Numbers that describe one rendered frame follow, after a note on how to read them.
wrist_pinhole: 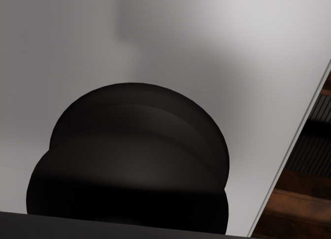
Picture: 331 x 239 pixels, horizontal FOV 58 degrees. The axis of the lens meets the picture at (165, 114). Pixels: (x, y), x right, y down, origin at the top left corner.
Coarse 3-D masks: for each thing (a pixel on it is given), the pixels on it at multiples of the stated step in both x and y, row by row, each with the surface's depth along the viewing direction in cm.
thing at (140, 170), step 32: (96, 128) 5; (128, 128) 5; (160, 128) 6; (192, 128) 6; (64, 160) 5; (96, 160) 5; (128, 160) 5; (160, 160) 5; (192, 160) 5; (32, 192) 5; (64, 192) 5; (96, 192) 5; (128, 192) 5; (160, 192) 5; (192, 192) 5; (224, 192) 5; (160, 224) 5; (192, 224) 5; (224, 224) 5
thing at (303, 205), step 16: (288, 176) 37; (304, 176) 38; (320, 176) 39; (272, 192) 40; (288, 192) 35; (304, 192) 35; (320, 192) 36; (272, 208) 41; (288, 208) 41; (304, 208) 41; (320, 208) 41; (256, 224) 39; (272, 224) 40; (288, 224) 41; (304, 224) 41; (320, 224) 42
